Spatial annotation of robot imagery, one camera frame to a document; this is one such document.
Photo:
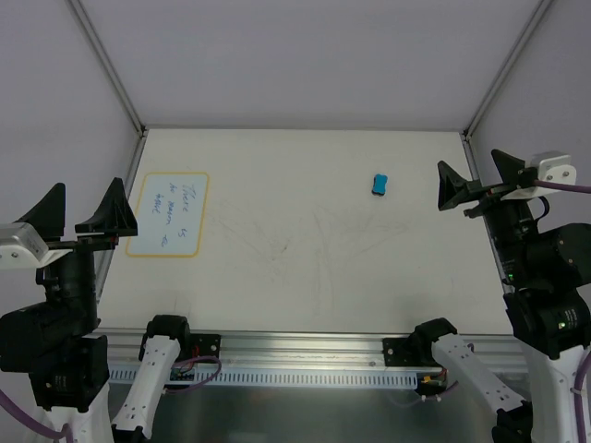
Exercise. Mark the left aluminium frame post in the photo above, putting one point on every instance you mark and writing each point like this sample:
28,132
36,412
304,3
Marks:
104,61

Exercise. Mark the right aluminium frame post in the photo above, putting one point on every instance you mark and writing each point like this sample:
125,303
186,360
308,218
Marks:
523,38

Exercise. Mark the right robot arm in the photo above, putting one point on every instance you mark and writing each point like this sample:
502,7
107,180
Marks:
543,272

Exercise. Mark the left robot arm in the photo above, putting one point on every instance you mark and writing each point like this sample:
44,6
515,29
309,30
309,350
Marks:
54,342

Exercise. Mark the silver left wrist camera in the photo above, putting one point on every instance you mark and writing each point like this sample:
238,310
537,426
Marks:
23,248

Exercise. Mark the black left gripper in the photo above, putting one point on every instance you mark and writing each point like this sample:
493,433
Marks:
80,240

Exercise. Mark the yellow framed small whiteboard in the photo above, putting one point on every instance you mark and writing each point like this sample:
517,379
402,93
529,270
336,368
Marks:
170,214

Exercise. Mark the blue whiteboard eraser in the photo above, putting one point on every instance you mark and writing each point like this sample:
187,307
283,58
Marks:
379,186

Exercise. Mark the aluminium frame post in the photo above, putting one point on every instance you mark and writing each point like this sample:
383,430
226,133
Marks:
104,61
523,38

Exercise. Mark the white slotted cable duct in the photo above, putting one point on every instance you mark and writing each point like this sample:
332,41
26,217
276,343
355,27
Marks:
248,377

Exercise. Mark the aluminium front rail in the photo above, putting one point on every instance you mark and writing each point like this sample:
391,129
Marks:
344,351

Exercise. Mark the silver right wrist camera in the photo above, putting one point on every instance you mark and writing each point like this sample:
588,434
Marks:
544,174

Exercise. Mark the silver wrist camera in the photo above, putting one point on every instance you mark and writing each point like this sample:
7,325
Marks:
23,248
544,174

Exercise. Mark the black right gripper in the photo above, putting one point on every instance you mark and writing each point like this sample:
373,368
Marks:
489,190

